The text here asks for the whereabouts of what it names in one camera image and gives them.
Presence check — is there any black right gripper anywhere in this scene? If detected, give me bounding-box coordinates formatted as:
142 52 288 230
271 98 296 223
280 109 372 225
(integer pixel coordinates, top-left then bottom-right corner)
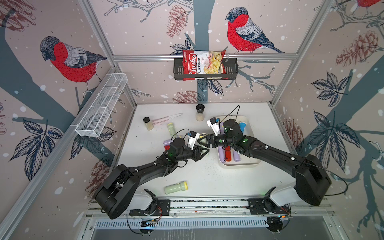
197 132 235 150

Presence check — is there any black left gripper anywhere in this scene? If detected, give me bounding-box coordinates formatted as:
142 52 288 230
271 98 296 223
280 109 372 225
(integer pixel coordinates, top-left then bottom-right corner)
175 144 210 163

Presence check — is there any purple flashlight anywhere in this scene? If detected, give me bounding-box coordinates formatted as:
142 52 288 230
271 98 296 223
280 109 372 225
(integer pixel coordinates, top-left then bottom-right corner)
233 151 241 162
218 146 226 164

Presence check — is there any blue flashlight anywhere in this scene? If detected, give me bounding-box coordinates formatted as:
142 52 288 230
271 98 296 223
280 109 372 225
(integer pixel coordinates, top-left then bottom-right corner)
239 122 247 133

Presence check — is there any purple flashlight horizontal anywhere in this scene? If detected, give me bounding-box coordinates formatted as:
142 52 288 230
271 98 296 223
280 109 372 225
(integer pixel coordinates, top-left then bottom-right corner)
163 139 171 146

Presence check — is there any green flashlight front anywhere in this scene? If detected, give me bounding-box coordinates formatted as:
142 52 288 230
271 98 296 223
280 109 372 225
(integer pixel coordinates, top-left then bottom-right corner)
165 181 188 195

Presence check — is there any red flashlight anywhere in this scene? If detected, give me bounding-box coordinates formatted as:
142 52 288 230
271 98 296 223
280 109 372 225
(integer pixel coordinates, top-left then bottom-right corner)
224 146 232 162

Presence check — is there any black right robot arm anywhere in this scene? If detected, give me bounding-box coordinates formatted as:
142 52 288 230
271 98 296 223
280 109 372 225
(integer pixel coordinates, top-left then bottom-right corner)
198 119 332 207

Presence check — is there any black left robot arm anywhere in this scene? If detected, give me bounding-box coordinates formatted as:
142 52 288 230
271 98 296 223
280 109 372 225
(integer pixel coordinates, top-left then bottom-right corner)
94 138 210 220

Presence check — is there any glass grinder with black cap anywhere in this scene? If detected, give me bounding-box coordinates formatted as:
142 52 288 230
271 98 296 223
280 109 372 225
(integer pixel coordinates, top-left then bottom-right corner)
196 104 205 122

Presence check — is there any small jar with black lid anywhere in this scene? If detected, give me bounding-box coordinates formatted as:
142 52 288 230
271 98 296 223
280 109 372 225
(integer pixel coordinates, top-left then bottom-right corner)
143 117 154 131

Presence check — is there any red cassava chips bag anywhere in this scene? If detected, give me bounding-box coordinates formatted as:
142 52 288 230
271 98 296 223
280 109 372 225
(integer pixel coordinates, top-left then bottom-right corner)
183 50 226 75

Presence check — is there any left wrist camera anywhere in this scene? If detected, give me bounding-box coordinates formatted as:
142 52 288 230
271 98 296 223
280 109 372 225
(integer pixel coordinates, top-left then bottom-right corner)
187 131 200 150

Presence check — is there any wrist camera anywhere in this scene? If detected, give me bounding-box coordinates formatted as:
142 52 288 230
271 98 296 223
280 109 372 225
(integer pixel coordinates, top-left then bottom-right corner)
207 117 221 136
187 131 200 150

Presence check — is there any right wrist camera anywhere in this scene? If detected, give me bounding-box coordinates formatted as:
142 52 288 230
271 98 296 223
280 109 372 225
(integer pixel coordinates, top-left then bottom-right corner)
207 117 221 136

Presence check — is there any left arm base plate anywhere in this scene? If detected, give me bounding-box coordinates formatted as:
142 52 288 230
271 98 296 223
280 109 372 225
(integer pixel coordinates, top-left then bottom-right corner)
128 200 171 217

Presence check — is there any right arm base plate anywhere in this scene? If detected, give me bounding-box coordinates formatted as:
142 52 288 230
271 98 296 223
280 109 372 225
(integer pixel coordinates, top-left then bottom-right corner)
247 199 291 215

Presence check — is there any black wall basket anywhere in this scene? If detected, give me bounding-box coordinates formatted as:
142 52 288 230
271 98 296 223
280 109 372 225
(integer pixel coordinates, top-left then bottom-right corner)
173 58 239 81

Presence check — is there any white wire mesh basket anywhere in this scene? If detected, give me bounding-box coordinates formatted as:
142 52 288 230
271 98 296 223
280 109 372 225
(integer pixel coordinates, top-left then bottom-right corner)
75 73 128 138

